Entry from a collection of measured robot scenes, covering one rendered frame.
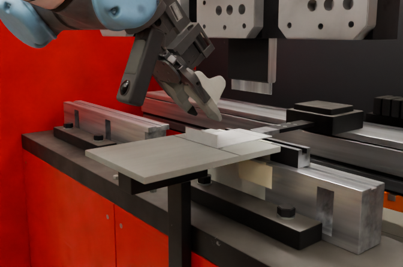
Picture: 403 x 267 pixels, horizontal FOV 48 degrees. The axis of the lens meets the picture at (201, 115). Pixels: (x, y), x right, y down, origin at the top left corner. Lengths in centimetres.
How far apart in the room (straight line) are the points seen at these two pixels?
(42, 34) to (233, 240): 40
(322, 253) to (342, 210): 7
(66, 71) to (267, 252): 104
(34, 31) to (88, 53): 101
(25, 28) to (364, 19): 41
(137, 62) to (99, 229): 52
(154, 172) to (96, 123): 69
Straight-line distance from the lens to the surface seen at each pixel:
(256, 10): 75
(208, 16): 83
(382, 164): 94
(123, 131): 116
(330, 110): 94
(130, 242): 97
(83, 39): 157
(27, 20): 56
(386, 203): 264
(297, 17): 69
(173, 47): 67
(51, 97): 154
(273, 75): 79
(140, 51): 67
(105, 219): 105
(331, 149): 100
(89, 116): 133
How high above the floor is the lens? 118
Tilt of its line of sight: 10 degrees down
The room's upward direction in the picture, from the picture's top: straight up
